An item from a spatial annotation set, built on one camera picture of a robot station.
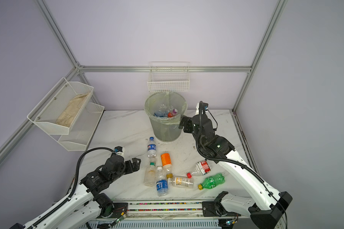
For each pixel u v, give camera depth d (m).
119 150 0.70
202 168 0.86
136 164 0.70
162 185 0.76
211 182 0.78
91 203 0.62
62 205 0.46
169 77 0.96
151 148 0.92
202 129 0.45
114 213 0.73
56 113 0.75
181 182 0.78
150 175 0.86
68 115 0.77
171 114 0.96
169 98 0.97
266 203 0.37
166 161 0.86
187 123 0.58
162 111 1.02
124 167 0.61
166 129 0.91
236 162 0.42
